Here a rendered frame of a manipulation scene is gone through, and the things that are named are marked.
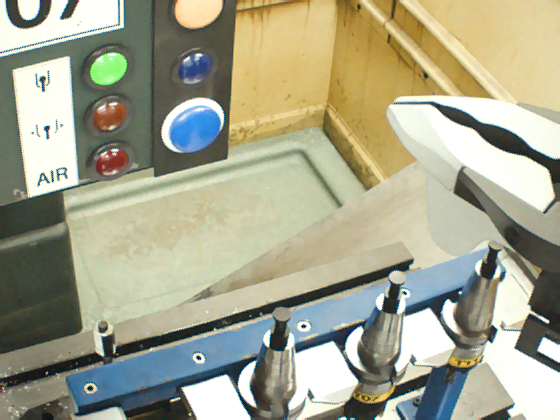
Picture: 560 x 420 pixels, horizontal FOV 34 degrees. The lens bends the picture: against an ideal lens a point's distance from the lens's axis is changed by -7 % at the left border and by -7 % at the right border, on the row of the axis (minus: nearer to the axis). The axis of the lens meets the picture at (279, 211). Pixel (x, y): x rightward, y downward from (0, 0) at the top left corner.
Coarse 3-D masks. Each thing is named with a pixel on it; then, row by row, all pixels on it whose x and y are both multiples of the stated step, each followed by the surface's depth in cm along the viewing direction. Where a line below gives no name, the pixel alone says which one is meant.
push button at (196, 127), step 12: (192, 108) 51; (204, 108) 51; (180, 120) 51; (192, 120) 51; (204, 120) 51; (216, 120) 52; (168, 132) 52; (180, 132) 51; (192, 132) 52; (204, 132) 52; (216, 132) 53; (180, 144) 52; (192, 144) 52; (204, 144) 53
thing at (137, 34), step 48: (144, 0) 45; (48, 48) 45; (144, 48) 48; (0, 96) 45; (96, 96) 48; (144, 96) 50; (0, 144) 47; (96, 144) 50; (144, 144) 52; (0, 192) 50; (48, 192) 51
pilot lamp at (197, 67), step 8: (192, 56) 49; (200, 56) 49; (208, 56) 49; (184, 64) 49; (192, 64) 49; (200, 64) 49; (208, 64) 49; (184, 72) 49; (192, 72) 49; (200, 72) 49; (208, 72) 50; (184, 80) 49; (192, 80) 50; (200, 80) 50
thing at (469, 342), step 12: (444, 312) 93; (444, 324) 93; (456, 324) 92; (492, 324) 93; (456, 336) 92; (468, 336) 91; (480, 336) 91; (492, 336) 94; (468, 348) 93; (480, 348) 93
